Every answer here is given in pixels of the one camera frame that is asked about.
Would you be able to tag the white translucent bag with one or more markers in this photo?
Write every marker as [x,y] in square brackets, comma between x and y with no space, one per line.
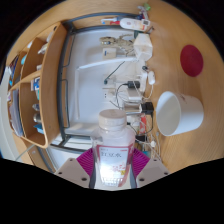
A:
[143,46]

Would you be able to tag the flat round red coaster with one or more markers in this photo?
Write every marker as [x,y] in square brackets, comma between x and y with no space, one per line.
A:
[191,60]

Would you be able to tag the small white computer mouse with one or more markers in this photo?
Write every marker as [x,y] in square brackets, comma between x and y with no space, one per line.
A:
[151,77]

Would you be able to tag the small green packet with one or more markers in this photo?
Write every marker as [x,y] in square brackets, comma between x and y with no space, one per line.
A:
[146,6]

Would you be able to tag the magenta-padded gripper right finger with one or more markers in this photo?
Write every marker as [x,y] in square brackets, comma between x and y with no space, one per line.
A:
[152,170]

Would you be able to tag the black charger block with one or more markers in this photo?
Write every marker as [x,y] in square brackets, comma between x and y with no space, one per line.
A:
[147,107]

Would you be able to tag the white pump lotion bottle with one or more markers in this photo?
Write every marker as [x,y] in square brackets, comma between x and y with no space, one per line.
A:
[133,24]

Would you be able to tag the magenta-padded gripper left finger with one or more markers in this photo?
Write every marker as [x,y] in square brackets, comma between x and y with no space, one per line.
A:
[71,170]

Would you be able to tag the clear bottle with pink drink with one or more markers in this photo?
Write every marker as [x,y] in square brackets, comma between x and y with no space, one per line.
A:
[113,150]

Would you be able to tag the white wall outlet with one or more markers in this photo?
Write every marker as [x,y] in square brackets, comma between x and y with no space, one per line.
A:
[108,88]

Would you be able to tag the wooden shelf unit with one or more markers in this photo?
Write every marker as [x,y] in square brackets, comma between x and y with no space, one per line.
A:
[50,83]

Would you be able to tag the black plug adapter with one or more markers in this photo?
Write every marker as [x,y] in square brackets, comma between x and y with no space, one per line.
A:
[134,84]

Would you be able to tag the white cup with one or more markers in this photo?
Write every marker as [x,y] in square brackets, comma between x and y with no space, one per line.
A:
[181,111]

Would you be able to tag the steel tumbler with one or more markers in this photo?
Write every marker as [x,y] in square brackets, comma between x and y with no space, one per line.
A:
[133,109]

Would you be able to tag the white charger block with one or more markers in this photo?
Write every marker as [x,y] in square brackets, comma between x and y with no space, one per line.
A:
[134,94]

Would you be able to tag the white power strip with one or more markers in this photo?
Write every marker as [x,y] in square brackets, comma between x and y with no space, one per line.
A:
[144,80]

